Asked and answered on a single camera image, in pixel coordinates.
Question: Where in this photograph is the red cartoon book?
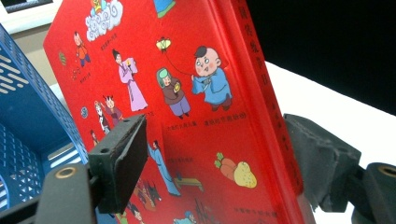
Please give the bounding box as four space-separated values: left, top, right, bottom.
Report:
42 0 316 224

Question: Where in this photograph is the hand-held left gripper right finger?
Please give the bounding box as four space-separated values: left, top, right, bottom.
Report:
282 113 362 213

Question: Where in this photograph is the black curtain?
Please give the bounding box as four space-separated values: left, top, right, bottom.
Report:
246 0 396 117

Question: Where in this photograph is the blue plastic file rack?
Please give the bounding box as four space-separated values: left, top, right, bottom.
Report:
0 22 92 213

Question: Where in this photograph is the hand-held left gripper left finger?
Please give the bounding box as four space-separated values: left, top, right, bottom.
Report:
88 114 150 215

